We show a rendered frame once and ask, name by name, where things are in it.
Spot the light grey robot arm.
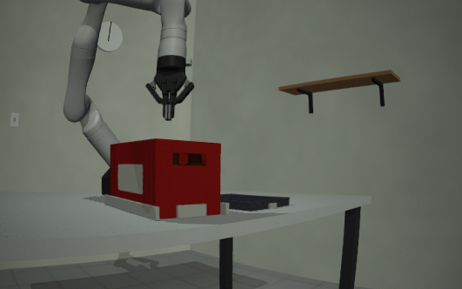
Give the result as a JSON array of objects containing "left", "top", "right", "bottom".
[{"left": 64, "top": 0, "right": 192, "bottom": 167}]

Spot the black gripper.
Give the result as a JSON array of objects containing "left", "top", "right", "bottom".
[{"left": 146, "top": 55, "right": 194, "bottom": 121}]

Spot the red crate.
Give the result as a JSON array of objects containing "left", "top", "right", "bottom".
[{"left": 110, "top": 138, "right": 221, "bottom": 219}]

